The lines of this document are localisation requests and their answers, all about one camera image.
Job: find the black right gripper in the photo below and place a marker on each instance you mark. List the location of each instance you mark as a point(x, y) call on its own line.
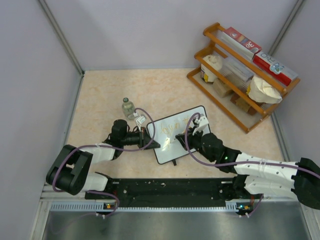
point(191, 138)

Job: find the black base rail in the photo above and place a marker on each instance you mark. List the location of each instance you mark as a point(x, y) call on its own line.
point(172, 192)

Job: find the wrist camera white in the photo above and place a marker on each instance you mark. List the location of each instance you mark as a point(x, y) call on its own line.
point(200, 123)
point(139, 119)

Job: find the white whiteboard black frame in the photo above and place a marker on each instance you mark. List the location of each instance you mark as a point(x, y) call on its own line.
point(164, 131)

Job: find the red white foil box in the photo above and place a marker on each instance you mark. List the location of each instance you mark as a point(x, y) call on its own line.
point(243, 45)

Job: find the tan sponge block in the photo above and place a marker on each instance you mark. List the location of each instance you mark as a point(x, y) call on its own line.
point(222, 89)

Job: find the brown block on shelf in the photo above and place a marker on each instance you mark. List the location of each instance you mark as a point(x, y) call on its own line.
point(242, 104)

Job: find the red white wrap box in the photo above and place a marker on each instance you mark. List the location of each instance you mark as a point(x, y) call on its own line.
point(274, 68)

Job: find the clear glass bottle green cap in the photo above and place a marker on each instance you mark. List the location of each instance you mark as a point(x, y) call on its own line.
point(128, 108)

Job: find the grey white box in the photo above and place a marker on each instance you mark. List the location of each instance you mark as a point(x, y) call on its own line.
point(235, 72)

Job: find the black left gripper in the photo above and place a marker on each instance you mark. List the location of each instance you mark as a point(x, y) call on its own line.
point(144, 139)

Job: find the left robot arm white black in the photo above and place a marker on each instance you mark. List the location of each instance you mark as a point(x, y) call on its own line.
point(70, 171)

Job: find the orange wooden shelf rack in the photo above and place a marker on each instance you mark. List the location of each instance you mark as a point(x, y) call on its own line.
point(210, 59)

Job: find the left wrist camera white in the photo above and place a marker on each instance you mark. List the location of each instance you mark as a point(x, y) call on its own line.
point(139, 119)

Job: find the white cup paper cover right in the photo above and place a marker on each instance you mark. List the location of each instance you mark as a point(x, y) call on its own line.
point(262, 92)

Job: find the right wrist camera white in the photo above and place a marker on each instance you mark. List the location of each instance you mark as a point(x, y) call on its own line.
point(200, 123)

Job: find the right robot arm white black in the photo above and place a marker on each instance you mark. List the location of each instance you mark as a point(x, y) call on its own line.
point(258, 176)

